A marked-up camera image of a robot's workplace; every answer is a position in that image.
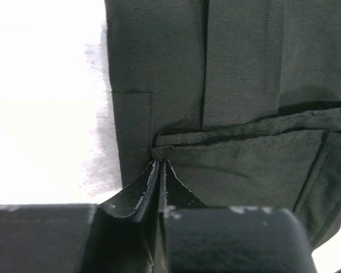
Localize black long sleeve shirt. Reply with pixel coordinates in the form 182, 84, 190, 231
105, 1, 341, 248

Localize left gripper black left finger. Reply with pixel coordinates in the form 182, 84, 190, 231
0, 161, 160, 272

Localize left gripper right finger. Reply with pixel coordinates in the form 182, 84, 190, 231
159, 161, 313, 272

